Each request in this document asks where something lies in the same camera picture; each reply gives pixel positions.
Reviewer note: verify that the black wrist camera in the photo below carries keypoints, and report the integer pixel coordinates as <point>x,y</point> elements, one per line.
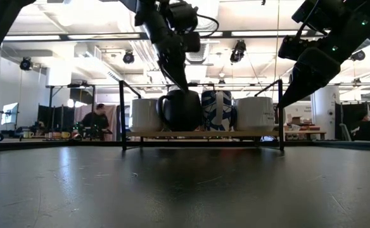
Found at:
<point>289,47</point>
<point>192,41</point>

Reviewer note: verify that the black metal table frame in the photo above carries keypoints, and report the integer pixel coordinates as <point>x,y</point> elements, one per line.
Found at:
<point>330,143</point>

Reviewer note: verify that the black ceiling spotlight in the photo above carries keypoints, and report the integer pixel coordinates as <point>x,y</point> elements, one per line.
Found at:
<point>128,57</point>
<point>25,63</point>
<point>358,55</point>

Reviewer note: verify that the black table mat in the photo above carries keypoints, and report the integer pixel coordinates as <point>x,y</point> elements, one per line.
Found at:
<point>185,190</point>

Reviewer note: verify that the background wooden table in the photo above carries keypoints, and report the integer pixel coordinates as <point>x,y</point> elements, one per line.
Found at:
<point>311,131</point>

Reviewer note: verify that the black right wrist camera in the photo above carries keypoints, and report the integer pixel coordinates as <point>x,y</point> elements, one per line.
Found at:
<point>289,47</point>

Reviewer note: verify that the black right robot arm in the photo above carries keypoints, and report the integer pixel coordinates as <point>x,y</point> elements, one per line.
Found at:
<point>346,12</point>

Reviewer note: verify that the white mug green inside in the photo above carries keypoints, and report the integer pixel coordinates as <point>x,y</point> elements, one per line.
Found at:
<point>144,115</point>

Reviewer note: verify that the black screen panel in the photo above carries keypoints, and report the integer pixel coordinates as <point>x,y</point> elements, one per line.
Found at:
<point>55,115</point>

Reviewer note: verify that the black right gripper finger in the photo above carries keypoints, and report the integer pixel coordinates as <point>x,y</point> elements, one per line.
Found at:
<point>299,85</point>

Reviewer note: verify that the blue white patterned mug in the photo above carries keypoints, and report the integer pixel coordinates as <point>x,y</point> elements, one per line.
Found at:
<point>215,111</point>

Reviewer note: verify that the white mug pink inside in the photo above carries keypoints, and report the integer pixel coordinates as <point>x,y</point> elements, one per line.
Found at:
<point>254,114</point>

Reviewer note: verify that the black partition panel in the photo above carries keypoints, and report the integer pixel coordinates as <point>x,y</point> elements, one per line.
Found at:
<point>346,117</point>

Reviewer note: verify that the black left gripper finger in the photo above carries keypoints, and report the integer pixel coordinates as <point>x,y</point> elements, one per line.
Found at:
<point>172,73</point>
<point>182,73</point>

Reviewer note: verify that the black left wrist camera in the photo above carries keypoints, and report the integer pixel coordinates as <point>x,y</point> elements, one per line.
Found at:
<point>192,41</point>

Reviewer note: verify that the matte dark mug blue inside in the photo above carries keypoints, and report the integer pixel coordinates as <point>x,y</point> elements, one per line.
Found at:
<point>182,111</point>

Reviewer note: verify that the black overhead bar light strips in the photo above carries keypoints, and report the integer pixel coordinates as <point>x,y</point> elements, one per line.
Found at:
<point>251,33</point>

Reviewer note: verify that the white round pillar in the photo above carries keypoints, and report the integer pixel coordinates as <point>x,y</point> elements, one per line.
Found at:
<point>326,111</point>

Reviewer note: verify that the background computer monitor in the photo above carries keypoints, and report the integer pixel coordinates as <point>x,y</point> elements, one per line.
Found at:
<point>10,113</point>

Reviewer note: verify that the black background rig frame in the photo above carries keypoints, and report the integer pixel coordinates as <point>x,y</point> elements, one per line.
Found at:
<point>50,92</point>

